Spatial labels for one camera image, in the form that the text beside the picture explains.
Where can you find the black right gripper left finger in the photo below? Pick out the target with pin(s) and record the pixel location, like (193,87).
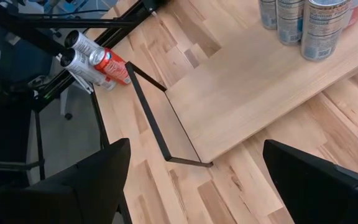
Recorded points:
(82,193)

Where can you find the red soda can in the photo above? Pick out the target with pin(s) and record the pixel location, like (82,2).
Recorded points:
(113,68)

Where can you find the silver blue energy drink can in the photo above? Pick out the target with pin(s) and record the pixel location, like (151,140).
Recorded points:
(322,34)
(289,25)
(267,15)

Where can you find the black-top silver can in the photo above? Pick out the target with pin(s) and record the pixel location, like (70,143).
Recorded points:
(79,67)
(73,39)

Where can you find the pale pink soda can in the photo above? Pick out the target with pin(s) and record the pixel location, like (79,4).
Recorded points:
(357,12)

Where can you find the black support beam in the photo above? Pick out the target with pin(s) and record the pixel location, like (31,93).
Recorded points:
(17,31)

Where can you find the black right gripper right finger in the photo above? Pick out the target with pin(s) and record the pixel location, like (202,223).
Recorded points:
(315,193)

